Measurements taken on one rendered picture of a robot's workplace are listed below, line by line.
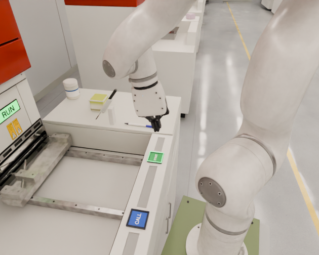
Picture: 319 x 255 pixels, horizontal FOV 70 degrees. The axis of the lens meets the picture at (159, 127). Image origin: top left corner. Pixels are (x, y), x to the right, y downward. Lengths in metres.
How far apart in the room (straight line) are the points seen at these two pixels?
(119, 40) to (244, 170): 0.38
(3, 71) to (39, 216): 0.53
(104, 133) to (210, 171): 0.71
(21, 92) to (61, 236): 0.58
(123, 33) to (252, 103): 0.31
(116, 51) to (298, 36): 0.36
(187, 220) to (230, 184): 0.45
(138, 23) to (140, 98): 0.24
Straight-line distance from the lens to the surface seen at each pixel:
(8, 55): 0.98
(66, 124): 1.14
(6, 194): 0.99
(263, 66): 0.40
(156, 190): 0.77
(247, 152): 0.49
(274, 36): 0.40
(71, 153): 1.14
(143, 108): 0.72
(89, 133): 1.11
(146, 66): 0.65
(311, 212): 2.21
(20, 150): 1.11
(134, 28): 0.54
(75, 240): 0.88
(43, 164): 1.07
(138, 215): 0.71
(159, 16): 0.54
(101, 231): 0.87
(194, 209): 0.90
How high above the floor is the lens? 1.56
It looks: 36 degrees down
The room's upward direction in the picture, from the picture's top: straight up
